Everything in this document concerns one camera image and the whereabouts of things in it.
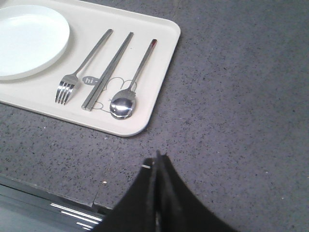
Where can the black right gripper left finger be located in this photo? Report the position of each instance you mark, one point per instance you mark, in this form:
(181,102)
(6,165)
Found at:
(136,211)

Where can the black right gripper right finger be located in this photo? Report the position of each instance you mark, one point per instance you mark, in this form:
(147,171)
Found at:
(178,208)

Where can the silver metal spoon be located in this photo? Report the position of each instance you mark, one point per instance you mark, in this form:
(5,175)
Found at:
(123,102)

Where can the silver metal fork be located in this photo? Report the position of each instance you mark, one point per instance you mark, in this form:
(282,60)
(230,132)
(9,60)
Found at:
(69,81)

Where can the white round plate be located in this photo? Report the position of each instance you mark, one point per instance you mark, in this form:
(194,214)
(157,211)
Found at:
(32,38)

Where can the cream rabbit serving tray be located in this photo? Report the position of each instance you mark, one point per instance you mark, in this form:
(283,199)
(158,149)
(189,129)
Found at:
(88,22)

